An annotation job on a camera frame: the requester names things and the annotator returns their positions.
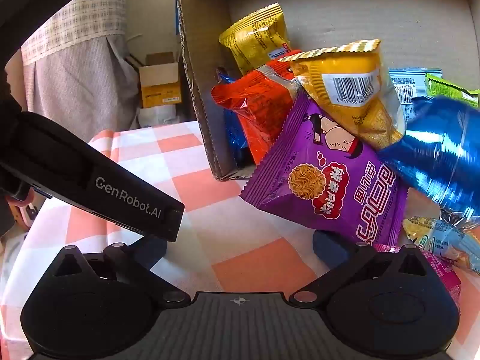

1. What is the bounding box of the orange yellow snack packet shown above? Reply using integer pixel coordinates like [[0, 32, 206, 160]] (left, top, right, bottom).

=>
[[277, 38, 407, 151]]

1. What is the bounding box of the red snack packet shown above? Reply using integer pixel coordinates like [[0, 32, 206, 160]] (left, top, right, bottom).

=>
[[211, 49, 306, 166]]

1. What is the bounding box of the light blue snack packet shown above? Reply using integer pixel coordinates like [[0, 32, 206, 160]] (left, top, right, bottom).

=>
[[388, 68, 443, 121]]

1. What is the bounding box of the orange checked tablecloth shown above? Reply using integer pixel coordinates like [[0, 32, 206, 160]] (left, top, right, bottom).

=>
[[0, 121, 480, 360]]

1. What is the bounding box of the green cracker packet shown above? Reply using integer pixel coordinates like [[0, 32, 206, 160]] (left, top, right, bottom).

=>
[[424, 73, 480, 107]]

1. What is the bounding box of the purple noodle snack packet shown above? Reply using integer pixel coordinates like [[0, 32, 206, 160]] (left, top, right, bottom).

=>
[[240, 95, 409, 250]]

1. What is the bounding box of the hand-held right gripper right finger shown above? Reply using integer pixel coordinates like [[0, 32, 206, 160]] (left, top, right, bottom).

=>
[[289, 229, 432, 304]]

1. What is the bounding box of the small yellow snack packet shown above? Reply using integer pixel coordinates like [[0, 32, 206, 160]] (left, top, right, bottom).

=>
[[218, 2, 292, 76]]

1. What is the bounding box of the long cardboard box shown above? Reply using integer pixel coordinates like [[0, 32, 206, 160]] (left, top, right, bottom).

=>
[[176, 0, 480, 181]]

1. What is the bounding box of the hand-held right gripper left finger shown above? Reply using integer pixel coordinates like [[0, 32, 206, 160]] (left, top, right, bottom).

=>
[[49, 234, 192, 304]]

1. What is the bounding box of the checked grey fabric cover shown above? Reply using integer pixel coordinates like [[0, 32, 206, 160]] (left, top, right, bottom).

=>
[[20, 0, 141, 134]]

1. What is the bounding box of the small open cardboard box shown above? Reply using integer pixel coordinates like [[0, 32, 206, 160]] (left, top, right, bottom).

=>
[[139, 52, 182, 109]]

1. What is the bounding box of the blue foil snack packet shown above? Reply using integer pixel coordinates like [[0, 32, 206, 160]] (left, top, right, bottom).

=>
[[215, 67, 256, 169], [377, 95, 480, 229]]

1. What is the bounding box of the pink snack packet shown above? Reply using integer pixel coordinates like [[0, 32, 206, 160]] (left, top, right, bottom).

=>
[[373, 243, 463, 308]]

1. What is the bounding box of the white printed bag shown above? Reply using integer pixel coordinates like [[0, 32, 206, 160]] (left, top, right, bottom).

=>
[[138, 104, 181, 128]]

